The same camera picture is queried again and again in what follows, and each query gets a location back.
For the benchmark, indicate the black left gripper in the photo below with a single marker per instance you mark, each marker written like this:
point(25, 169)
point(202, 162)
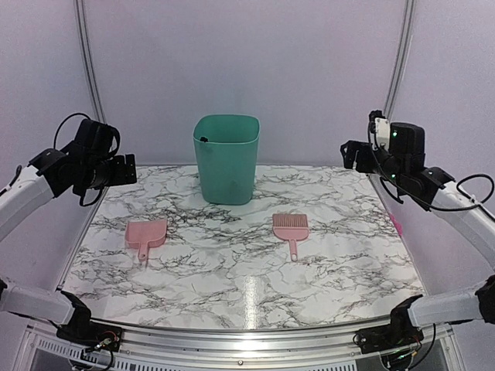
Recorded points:
point(119, 177)

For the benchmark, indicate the pink scrap at table edge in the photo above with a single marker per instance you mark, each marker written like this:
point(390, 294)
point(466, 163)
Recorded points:
point(397, 225)

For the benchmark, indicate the pink plastic dustpan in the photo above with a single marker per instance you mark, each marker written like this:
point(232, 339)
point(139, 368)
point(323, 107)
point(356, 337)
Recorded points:
point(145, 235)

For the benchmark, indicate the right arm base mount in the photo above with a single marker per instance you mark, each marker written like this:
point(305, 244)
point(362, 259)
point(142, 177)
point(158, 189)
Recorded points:
point(384, 337)

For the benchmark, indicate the aluminium front table rail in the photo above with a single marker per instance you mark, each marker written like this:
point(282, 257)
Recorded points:
point(142, 347)

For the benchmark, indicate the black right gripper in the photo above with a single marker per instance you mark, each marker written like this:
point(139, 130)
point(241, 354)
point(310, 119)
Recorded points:
point(363, 166)

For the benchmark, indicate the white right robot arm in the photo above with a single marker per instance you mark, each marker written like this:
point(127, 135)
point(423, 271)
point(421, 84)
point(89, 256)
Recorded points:
point(448, 233)

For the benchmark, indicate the pink plastic hand brush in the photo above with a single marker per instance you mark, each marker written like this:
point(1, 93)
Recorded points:
point(291, 228)

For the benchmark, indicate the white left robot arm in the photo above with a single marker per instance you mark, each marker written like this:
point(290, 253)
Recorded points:
point(90, 161)

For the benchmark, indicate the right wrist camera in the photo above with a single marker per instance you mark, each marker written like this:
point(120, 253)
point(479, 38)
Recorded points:
point(380, 130)

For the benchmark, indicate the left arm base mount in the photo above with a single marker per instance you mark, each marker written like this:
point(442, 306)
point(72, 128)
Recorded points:
point(96, 336)

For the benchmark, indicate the green plastic waste bin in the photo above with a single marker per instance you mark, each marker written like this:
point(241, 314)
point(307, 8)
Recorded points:
point(227, 162)

